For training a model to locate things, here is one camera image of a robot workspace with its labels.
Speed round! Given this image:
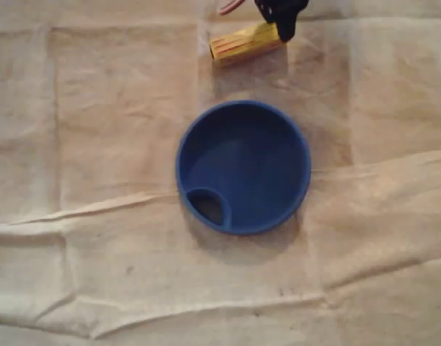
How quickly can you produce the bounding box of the yellow cardboard box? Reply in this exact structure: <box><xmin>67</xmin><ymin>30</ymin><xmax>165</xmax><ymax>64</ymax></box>
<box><xmin>208</xmin><ymin>22</ymin><xmax>288</xmax><ymax>69</ymax></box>

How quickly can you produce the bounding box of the blue round bowl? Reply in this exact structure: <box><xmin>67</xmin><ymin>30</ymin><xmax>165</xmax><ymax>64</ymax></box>
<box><xmin>175</xmin><ymin>99</ymin><xmax>312</xmax><ymax>237</ymax></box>

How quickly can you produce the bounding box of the pink thin cable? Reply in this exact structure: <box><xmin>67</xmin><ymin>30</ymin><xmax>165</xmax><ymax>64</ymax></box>
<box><xmin>220</xmin><ymin>0</ymin><xmax>247</xmax><ymax>15</ymax></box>

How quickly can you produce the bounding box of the white wrinkled cloth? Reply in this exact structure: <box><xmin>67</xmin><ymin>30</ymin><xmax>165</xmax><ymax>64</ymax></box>
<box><xmin>0</xmin><ymin>0</ymin><xmax>441</xmax><ymax>346</ymax></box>

